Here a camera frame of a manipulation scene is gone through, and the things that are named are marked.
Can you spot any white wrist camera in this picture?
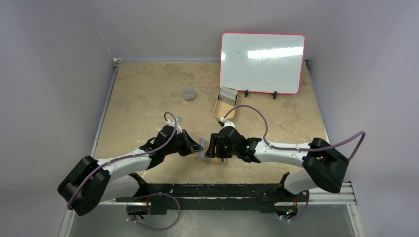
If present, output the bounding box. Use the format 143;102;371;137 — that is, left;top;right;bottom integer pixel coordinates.
165;116;183;129
218;117;235;128

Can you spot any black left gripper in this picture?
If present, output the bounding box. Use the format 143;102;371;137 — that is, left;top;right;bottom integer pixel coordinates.
163;129;202;157

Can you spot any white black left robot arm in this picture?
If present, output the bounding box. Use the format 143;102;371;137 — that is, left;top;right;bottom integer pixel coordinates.
57;125;203;216

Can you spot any beige oval plastic tray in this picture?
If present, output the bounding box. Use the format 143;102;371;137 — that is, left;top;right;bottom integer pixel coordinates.
213;92;238;120

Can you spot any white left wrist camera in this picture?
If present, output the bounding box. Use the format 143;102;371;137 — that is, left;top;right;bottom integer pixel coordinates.
165;116;183;129

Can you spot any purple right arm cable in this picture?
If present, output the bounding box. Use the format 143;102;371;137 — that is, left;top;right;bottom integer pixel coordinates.
218;104;366;162

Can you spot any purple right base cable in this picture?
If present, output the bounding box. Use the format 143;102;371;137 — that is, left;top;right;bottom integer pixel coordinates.
279;191;310;223

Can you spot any stack of cards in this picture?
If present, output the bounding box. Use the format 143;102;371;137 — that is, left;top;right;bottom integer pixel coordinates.
218;86;238;106

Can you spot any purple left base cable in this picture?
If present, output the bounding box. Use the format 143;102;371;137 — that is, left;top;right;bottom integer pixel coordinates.
126;192;182;231

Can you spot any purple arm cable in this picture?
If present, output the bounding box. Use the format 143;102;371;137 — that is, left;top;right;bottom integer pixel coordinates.
218;104;366;162
67;112;178;210

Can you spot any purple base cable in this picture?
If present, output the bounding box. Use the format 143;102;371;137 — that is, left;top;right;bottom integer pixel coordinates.
279;191;310;223
126;192;182;231

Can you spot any brown leather card holder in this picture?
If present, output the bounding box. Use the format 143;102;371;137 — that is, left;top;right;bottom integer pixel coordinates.
198;138;229;166

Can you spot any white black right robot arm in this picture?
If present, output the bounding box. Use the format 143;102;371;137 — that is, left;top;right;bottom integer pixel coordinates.
204;126;349;201

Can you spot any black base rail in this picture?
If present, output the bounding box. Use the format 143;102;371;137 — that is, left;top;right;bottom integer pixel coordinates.
115;182;310;216

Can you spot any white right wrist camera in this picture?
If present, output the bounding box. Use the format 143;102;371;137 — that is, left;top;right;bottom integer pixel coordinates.
218;117;235;128

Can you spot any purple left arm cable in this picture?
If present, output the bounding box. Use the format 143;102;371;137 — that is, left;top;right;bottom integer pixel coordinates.
67;112;178;210

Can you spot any red framed whiteboard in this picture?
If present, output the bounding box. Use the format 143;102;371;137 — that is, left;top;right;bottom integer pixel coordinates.
219;32;306;95

